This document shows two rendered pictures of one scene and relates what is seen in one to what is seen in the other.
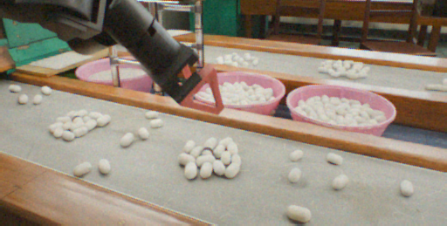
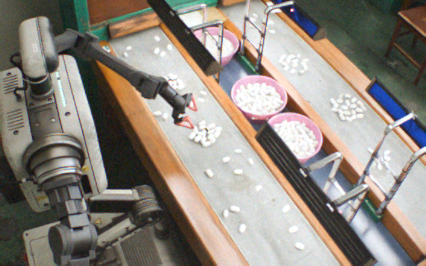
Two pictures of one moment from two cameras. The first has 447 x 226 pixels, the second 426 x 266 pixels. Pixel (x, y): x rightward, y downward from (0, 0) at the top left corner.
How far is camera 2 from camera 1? 1.46 m
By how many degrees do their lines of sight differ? 36
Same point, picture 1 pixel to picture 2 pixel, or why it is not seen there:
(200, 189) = (189, 145)
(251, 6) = not seen: outside the picture
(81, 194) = (150, 127)
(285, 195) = (214, 165)
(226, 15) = not seen: outside the picture
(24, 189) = (135, 115)
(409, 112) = not seen: hidden behind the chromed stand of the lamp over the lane
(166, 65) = (176, 109)
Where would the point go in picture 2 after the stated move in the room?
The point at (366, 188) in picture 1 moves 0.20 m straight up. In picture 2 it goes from (246, 179) to (252, 149)
